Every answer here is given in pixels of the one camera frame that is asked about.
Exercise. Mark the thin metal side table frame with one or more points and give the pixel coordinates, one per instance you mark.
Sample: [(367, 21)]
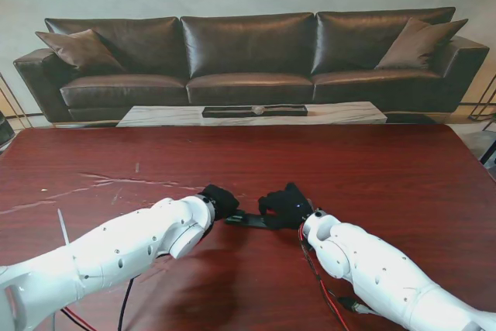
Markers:
[(24, 114), (482, 104)]

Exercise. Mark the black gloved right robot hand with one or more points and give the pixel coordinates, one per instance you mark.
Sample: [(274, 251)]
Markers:
[(288, 207)]

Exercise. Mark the white marble coffee table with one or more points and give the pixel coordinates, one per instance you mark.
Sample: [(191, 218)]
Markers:
[(162, 116)]

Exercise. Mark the dark brown leather sofa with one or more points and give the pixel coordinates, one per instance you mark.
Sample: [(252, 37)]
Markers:
[(248, 44)]

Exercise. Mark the black leather seat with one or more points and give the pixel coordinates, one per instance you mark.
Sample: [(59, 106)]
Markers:
[(5, 131)]

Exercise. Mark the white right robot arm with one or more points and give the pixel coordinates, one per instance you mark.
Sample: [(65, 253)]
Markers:
[(368, 265)]

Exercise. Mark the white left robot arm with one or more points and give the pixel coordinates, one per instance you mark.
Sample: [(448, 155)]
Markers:
[(116, 249)]

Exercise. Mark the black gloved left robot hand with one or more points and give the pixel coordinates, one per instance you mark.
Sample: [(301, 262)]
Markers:
[(222, 201)]

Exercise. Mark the black remote control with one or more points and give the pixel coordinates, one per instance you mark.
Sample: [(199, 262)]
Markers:
[(255, 221)]

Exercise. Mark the clear glass ball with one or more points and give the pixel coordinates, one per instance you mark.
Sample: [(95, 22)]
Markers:
[(258, 109)]

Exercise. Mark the brown sofa cushion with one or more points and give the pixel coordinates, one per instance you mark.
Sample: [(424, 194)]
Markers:
[(77, 50), (414, 44)]

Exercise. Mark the black rectangular tray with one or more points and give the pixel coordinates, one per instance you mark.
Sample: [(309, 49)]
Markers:
[(232, 112)]

